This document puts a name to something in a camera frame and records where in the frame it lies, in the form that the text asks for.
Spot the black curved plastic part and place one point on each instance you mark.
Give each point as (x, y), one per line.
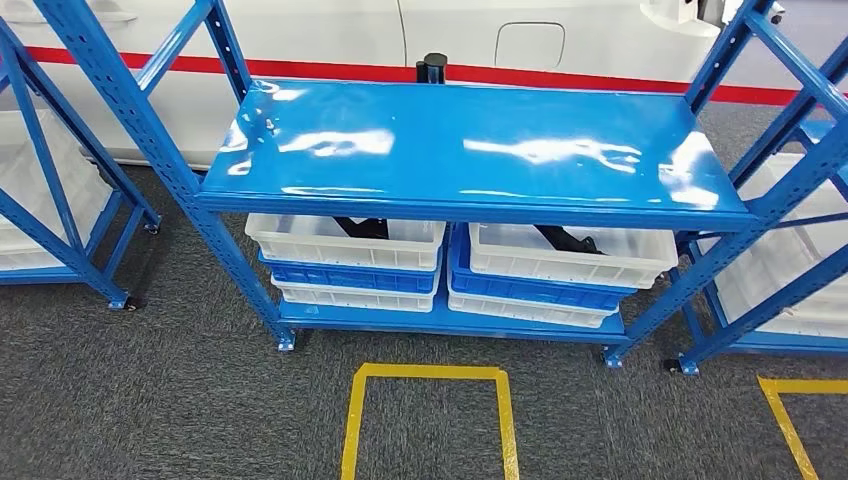
(364, 228)
(570, 240)

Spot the blue metal shelf rack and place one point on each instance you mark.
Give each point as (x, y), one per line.
(762, 311)
(40, 152)
(464, 146)

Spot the yellow floor tape square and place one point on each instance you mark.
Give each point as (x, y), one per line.
(354, 424)
(785, 417)

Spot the white car with red stripe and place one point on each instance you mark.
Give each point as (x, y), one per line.
(331, 33)

